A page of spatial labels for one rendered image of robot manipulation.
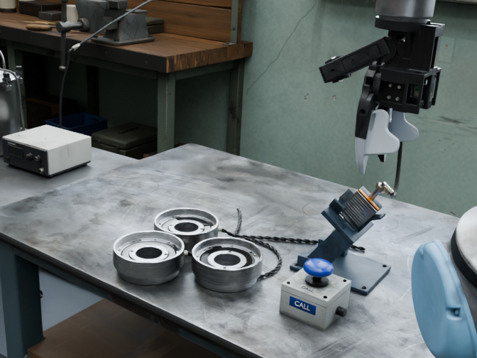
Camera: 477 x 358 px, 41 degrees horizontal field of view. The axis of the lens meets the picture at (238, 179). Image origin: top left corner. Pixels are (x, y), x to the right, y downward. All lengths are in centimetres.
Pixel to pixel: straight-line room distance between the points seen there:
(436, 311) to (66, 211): 75
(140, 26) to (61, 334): 164
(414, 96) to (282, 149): 196
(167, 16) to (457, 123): 133
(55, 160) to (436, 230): 95
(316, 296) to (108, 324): 57
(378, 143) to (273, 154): 197
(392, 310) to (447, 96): 159
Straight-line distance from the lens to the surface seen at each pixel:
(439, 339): 62
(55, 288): 211
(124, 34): 261
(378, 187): 93
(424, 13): 86
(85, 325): 131
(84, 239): 108
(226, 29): 273
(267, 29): 275
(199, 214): 108
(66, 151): 169
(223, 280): 91
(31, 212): 119
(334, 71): 91
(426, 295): 63
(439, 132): 248
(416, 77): 85
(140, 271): 92
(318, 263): 86
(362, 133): 87
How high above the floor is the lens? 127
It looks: 21 degrees down
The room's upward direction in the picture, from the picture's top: 3 degrees clockwise
